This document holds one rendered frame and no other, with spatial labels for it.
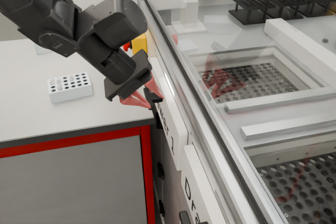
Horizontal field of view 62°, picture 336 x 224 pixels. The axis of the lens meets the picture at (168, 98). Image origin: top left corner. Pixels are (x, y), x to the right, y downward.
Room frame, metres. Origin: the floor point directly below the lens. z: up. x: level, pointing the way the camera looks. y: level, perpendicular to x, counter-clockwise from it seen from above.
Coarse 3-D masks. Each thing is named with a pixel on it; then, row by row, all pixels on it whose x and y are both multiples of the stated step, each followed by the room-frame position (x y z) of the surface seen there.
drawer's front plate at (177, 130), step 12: (156, 60) 0.62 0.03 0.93; (156, 72) 0.56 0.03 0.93; (168, 96) 0.47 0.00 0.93; (168, 108) 0.43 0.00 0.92; (168, 120) 0.43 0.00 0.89; (180, 120) 0.39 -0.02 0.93; (168, 132) 0.43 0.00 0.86; (180, 132) 0.36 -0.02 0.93; (168, 144) 0.43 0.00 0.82; (180, 144) 0.36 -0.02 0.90; (180, 156) 0.36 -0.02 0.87; (180, 168) 0.36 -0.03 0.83
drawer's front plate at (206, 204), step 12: (192, 144) 0.33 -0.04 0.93; (192, 156) 0.30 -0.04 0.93; (192, 168) 0.28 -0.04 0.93; (192, 180) 0.27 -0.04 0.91; (204, 180) 0.26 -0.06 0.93; (192, 192) 0.27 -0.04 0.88; (204, 192) 0.24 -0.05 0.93; (204, 204) 0.22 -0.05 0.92; (216, 204) 0.22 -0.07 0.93; (192, 216) 0.26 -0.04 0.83; (204, 216) 0.21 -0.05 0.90; (216, 216) 0.20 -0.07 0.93
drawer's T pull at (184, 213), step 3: (180, 213) 0.21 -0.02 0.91; (183, 213) 0.21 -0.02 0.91; (186, 213) 0.21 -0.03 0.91; (180, 216) 0.21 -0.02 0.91; (183, 216) 0.21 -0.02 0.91; (186, 216) 0.21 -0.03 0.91; (180, 219) 0.21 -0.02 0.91; (183, 219) 0.20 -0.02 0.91; (186, 219) 0.20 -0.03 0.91; (183, 222) 0.20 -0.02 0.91; (186, 222) 0.20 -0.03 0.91; (189, 222) 0.20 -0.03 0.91; (201, 222) 0.20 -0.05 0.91; (204, 222) 0.20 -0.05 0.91; (207, 222) 0.20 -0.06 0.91
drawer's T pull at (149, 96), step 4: (144, 88) 0.52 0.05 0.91; (144, 92) 0.50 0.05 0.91; (148, 92) 0.50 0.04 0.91; (152, 92) 0.50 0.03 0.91; (148, 96) 0.49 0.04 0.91; (152, 96) 0.49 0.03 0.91; (156, 96) 0.49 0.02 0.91; (148, 100) 0.47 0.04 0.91; (152, 100) 0.48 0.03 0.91; (156, 100) 0.48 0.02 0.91; (160, 100) 0.48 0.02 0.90; (152, 104) 0.46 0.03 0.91; (148, 108) 0.45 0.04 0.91; (152, 108) 0.45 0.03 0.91
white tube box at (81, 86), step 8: (80, 72) 0.77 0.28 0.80; (48, 80) 0.72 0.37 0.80; (64, 80) 0.72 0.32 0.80; (80, 80) 0.72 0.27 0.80; (88, 80) 0.72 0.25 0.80; (48, 88) 0.68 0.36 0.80; (56, 88) 0.68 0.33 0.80; (64, 88) 0.68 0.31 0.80; (72, 88) 0.68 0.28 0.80; (80, 88) 0.69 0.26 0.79; (88, 88) 0.69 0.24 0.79; (56, 96) 0.66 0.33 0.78; (64, 96) 0.67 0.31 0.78; (72, 96) 0.67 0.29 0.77; (80, 96) 0.68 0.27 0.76
